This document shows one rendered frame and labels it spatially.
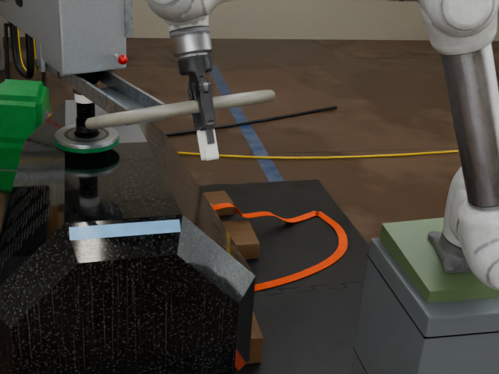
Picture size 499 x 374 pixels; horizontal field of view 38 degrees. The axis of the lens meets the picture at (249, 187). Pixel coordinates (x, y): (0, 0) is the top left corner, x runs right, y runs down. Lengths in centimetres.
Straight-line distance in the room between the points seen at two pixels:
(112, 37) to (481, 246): 131
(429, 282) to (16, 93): 273
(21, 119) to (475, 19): 298
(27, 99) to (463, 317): 279
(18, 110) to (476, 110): 289
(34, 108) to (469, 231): 278
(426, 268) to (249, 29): 590
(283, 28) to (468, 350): 608
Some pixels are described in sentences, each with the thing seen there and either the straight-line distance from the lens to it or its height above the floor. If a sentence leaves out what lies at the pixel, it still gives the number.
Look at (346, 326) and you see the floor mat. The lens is 308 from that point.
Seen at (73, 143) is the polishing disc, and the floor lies 88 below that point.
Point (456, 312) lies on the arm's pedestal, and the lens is 186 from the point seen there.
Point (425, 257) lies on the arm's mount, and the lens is 197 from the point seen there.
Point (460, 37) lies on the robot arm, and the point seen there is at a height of 149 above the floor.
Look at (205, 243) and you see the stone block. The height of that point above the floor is 73.
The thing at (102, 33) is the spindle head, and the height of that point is 125.
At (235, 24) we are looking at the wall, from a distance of 758.
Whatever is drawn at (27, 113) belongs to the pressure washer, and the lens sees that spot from 400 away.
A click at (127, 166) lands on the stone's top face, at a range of 240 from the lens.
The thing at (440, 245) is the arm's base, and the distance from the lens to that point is 199.
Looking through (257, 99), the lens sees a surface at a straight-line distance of 171.
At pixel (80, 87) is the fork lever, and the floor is 109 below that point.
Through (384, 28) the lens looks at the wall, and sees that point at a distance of 807.
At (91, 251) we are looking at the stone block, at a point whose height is 76.
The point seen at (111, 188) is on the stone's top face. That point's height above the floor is 82.
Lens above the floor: 180
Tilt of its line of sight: 25 degrees down
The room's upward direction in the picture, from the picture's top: 4 degrees clockwise
